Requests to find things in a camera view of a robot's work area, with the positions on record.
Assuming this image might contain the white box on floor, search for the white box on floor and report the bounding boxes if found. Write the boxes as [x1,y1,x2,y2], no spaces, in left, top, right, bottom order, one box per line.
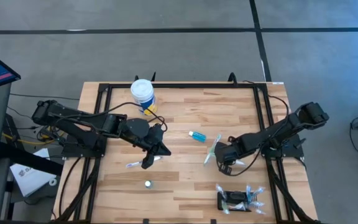
[9,148,57,197]

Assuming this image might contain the black aluminium frame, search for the black aluminium frame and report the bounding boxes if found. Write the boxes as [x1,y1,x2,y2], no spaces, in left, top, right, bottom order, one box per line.
[53,81,319,224]

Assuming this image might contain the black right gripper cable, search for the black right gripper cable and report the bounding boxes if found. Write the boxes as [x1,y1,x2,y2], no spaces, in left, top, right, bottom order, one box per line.
[218,146,265,177]

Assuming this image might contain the Lysol wipes canister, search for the Lysol wipes canister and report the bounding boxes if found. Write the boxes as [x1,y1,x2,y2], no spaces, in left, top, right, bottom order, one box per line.
[130,78,158,116]

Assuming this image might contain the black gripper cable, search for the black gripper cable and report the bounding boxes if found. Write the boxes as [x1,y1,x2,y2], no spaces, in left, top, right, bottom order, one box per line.
[106,101,168,133]
[218,146,265,177]

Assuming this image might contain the black wire basket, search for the black wire basket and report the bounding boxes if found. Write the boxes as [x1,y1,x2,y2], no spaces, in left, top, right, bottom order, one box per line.
[217,190,255,213]

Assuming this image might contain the green white toothbrush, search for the green white toothbrush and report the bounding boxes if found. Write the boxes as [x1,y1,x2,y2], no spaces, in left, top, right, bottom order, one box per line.
[221,200,246,216]
[203,133,223,166]

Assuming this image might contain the yellow floor cable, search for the yellow floor cable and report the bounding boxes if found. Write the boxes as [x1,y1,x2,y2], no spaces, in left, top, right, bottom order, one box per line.
[1,132,55,146]

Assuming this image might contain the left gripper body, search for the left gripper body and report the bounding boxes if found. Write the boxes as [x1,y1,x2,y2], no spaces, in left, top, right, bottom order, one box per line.
[141,123,165,153]

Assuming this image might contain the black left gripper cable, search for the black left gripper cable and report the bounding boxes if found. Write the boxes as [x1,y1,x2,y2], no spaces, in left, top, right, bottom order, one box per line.
[106,101,168,133]

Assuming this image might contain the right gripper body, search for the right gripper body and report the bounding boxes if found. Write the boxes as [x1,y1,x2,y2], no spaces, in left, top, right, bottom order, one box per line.
[215,139,245,165]

